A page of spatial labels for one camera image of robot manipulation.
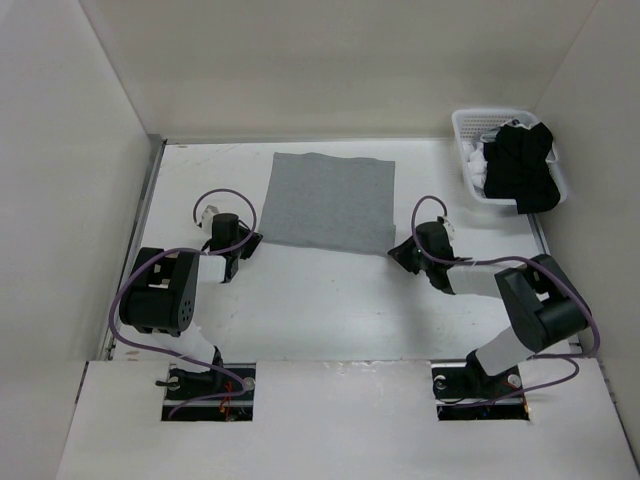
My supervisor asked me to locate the grey tank top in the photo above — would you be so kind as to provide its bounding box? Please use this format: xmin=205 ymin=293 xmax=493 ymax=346
xmin=259 ymin=152 xmax=396 ymax=256

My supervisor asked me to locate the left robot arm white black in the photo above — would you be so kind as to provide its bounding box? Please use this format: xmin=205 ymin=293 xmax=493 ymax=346
xmin=119 ymin=206 xmax=263 ymax=399

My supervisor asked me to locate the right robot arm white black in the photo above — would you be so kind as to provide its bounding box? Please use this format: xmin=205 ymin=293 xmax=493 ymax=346
xmin=388 ymin=217 xmax=593 ymax=396

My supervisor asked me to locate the black tank top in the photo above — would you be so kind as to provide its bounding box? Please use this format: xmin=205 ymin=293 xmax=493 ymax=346
xmin=483 ymin=123 xmax=561 ymax=214

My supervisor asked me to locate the white garment in basket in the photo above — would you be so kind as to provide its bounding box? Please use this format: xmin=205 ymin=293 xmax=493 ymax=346
xmin=467 ymin=142 xmax=488 ymax=190

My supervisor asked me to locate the white plastic laundry basket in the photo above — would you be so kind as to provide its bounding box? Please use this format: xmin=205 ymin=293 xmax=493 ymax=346
xmin=451 ymin=108 xmax=568 ymax=210

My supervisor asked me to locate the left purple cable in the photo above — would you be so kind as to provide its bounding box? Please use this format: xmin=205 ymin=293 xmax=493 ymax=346
xmin=108 ymin=187 xmax=259 ymax=420

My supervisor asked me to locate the purple cable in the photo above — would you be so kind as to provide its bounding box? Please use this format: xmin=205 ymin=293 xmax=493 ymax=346
xmin=108 ymin=187 xmax=259 ymax=420
xmin=410 ymin=195 xmax=599 ymax=406

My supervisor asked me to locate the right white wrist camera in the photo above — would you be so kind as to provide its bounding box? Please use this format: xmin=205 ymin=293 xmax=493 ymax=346
xmin=437 ymin=216 xmax=455 ymax=242

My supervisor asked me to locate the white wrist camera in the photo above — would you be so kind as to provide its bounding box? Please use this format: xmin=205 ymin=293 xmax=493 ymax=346
xmin=437 ymin=216 xmax=455 ymax=242
xmin=196 ymin=205 xmax=220 ymax=233

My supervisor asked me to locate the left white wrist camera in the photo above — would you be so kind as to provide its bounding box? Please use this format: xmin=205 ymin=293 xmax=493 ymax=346
xmin=196 ymin=205 xmax=220 ymax=233

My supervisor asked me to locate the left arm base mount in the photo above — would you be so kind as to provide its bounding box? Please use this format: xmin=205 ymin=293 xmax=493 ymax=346
xmin=156 ymin=349 xmax=257 ymax=423

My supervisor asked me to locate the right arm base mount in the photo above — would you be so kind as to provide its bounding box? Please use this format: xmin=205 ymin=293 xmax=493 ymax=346
xmin=431 ymin=354 xmax=529 ymax=421

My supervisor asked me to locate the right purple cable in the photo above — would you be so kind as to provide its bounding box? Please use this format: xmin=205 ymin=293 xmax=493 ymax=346
xmin=410 ymin=195 xmax=599 ymax=406

